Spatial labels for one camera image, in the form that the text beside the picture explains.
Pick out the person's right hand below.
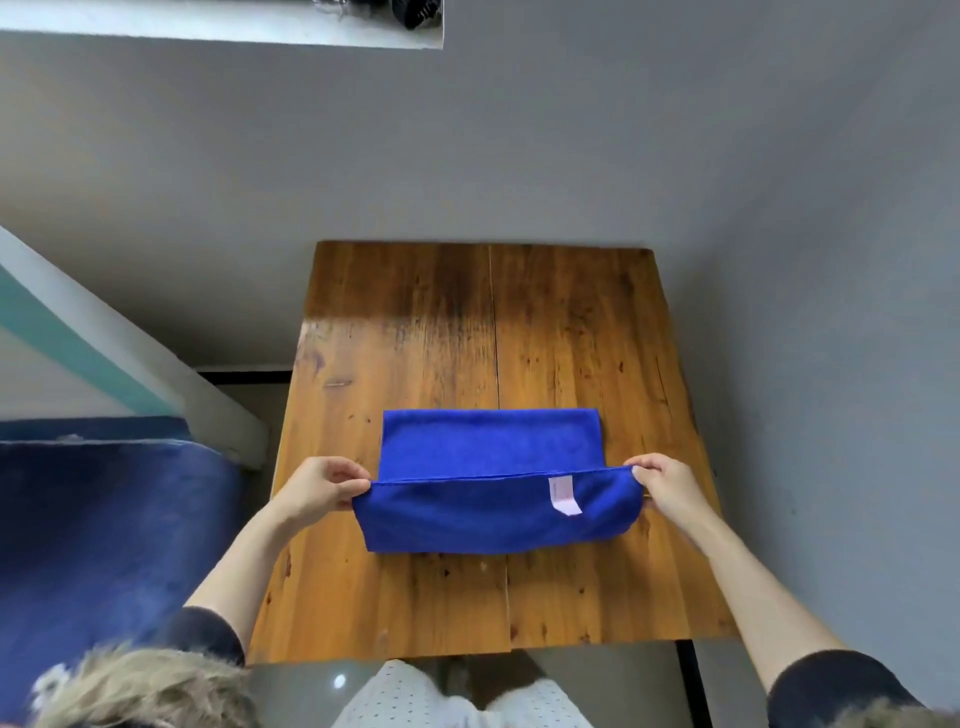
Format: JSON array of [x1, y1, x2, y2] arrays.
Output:
[[623, 452, 713, 531]]

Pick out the person's left hand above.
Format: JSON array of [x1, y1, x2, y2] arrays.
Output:
[[270, 455, 374, 531]]

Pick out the blue microfibre towel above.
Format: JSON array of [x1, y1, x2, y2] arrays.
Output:
[[351, 408, 647, 557]]

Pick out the person's left forearm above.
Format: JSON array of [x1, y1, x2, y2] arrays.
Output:
[[182, 504, 309, 624]]

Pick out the person's right forearm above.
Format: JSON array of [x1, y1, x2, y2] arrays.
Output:
[[678, 507, 850, 696]]

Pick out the brown wooden table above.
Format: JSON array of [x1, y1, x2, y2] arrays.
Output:
[[246, 240, 741, 666]]

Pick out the black shirt sleeve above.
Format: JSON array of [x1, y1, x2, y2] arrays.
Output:
[[159, 605, 248, 669], [765, 648, 929, 728]]

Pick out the white dotted shorts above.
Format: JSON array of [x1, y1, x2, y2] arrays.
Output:
[[332, 659, 594, 728]]

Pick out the blue mattress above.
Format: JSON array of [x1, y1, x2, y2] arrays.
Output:
[[0, 416, 249, 725]]

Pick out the white window ledge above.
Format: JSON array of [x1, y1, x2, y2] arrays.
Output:
[[0, 0, 446, 52]]

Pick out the black object on ledge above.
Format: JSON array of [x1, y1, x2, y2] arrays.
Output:
[[389, 0, 441, 30]]

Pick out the white and teal bed rail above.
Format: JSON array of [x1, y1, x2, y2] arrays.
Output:
[[0, 225, 271, 472]]

